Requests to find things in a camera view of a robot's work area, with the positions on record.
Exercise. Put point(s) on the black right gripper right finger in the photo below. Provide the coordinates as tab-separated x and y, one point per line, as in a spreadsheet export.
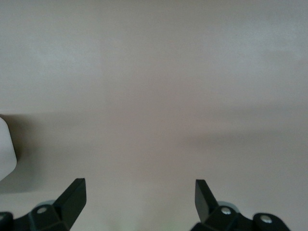
207	209

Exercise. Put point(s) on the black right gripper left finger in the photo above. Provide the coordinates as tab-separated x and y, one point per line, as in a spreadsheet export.
69	204

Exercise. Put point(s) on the pink translucent plastic box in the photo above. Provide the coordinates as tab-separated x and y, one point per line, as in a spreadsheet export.
6	149

